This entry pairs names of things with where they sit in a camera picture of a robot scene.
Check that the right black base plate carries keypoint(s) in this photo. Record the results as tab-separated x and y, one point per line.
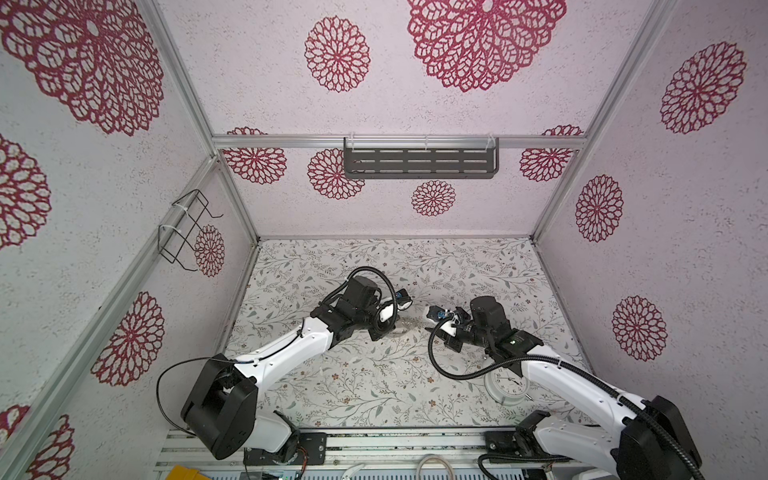
512	446

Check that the white round alarm clock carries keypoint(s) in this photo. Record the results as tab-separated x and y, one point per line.
506	388

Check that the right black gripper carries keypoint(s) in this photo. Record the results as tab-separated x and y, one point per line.
448	342

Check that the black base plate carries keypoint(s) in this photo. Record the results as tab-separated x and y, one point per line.
301	449
512	446

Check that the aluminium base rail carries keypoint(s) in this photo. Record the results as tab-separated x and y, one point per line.
376	447

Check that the silver metal key bottle opener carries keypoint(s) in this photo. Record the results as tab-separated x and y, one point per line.
407	326

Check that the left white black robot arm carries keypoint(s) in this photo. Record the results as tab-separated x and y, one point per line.
222	409

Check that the dark grey wall shelf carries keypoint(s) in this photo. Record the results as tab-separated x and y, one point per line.
397	162

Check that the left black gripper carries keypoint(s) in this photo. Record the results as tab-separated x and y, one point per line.
385	327

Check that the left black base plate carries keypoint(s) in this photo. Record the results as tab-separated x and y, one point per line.
301	449

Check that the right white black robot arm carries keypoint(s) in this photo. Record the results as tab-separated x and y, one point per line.
630	437

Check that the black wire wall basket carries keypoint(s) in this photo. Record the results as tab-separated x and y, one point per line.
174	237

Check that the yellow object at bottom edge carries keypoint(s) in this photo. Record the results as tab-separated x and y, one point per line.
179	472

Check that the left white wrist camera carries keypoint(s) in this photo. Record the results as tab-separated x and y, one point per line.
402	301

